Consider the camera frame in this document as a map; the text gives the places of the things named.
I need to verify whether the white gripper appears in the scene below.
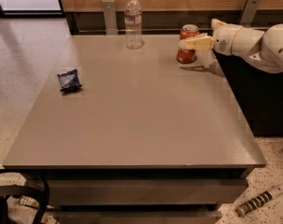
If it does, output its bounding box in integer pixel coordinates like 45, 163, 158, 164
178, 19, 242, 54

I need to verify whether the horizontal metal rail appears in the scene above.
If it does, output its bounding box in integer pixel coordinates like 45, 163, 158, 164
78, 26, 275, 35

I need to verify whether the red coke can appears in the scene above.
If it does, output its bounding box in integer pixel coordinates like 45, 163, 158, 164
177, 24, 199, 63

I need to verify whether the metal rail bracket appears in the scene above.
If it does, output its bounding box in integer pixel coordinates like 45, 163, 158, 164
239, 0, 261, 27
102, 0, 119, 35

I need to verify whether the right metal rail bracket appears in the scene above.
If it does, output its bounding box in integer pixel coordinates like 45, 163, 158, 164
239, 0, 261, 27

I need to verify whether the clear plastic water bottle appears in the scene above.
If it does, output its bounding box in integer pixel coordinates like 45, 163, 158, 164
124, 0, 142, 49

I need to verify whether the grey drawer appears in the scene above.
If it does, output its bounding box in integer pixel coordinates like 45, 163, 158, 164
48, 179, 248, 206
54, 211, 221, 224

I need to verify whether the left metal rail bracket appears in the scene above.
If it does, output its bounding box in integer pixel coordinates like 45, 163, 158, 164
102, 0, 119, 35

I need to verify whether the striped cylinder tool on floor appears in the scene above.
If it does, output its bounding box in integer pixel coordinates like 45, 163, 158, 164
235, 186, 283, 217

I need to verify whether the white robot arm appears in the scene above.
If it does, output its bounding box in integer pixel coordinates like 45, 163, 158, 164
178, 19, 283, 74

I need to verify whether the dark blue rxbar wrapper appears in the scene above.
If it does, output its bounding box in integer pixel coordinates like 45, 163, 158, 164
57, 69, 82, 92

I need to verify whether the grey upper drawer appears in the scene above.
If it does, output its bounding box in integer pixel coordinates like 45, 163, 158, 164
48, 179, 248, 206

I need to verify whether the grey lower drawer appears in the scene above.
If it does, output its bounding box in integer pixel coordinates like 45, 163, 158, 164
54, 211, 221, 224

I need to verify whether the black chair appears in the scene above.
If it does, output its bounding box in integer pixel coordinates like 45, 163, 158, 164
0, 169, 50, 224

